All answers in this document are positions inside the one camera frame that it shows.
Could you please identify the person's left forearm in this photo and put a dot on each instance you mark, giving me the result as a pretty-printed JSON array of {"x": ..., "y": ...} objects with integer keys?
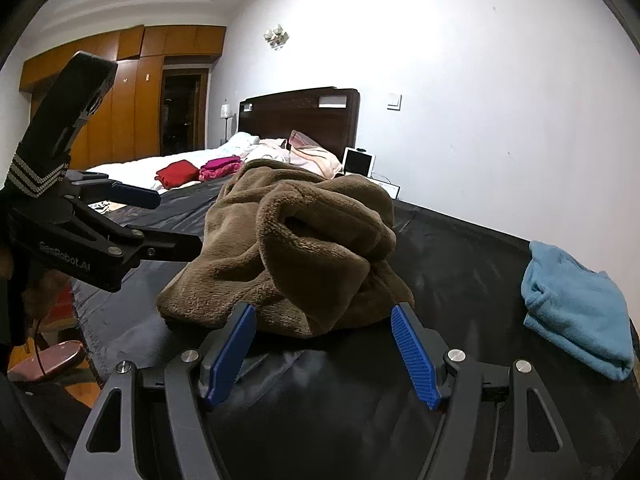
[{"x": 30, "y": 175}]

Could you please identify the bed with white sheet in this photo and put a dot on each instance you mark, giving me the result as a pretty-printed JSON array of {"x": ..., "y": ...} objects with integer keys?
[{"x": 130, "y": 167}]

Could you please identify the pink oval object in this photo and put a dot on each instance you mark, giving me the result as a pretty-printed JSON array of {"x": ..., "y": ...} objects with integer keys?
[{"x": 45, "y": 357}]

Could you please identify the pink pillow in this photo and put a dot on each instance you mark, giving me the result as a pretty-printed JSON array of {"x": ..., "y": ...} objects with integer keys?
[{"x": 315, "y": 155}]

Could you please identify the wooden wardrobe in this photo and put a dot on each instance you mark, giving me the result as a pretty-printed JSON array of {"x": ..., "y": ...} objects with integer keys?
[{"x": 125, "y": 110}]

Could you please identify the white crumpled duvet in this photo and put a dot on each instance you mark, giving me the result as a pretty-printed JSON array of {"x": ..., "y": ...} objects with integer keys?
[{"x": 245, "y": 145}]

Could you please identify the dark wooden headboard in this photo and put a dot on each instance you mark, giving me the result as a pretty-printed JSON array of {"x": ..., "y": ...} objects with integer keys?
[{"x": 295, "y": 115}]

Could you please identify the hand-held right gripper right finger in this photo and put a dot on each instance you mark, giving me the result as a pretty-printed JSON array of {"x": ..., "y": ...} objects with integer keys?
[{"x": 415, "y": 355}]

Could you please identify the brown fleece garment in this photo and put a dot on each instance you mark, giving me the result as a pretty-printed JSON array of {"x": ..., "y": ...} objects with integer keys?
[{"x": 300, "y": 240}]

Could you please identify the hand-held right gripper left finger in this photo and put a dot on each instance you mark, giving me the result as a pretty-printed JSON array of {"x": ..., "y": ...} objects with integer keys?
[{"x": 232, "y": 355}]

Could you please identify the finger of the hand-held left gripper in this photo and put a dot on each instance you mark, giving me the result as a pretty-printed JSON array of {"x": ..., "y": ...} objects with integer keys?
[
  {"x": 135, "y": 195},
  {"x": 170, "y": 250}
]

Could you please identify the white light switch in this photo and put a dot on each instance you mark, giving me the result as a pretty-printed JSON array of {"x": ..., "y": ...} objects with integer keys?
[{"x": 394, "y": 101}]

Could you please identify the wall lamp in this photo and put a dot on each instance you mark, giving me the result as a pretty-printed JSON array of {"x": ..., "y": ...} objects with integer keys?
[{"x": 276, "y": 37}]

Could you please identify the white bedside lamp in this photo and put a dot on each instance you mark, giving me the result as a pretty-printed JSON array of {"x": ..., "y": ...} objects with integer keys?
[{"x": 226, "y": 110}]

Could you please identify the white tablet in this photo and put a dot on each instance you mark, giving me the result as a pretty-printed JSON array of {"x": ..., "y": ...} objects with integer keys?
[{"x": 358, "y": 162}]

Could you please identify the black-white striped cloth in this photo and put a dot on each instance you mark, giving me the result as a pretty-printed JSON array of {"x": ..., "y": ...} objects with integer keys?
[{"x": 102, "y": 206}]

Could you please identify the blue fleece garment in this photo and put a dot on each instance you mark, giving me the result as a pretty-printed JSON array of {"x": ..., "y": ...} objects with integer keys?
[{"x": 575, "y": 310}]

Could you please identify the dark cover sheet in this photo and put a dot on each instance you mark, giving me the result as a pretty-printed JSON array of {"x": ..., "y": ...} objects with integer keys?
[{"x": 450, "y": 270}]

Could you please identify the red folded cloth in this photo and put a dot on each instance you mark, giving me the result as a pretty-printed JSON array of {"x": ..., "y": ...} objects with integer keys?
[{"x": 176, "y": 172}]

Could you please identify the magenta folded cloth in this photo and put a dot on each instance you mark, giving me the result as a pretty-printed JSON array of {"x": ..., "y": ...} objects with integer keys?
[{"x": 220, "y": 167}]

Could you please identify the photo frame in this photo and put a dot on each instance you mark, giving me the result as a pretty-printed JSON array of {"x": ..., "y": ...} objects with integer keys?
[{"x": 390, "y": 190}]

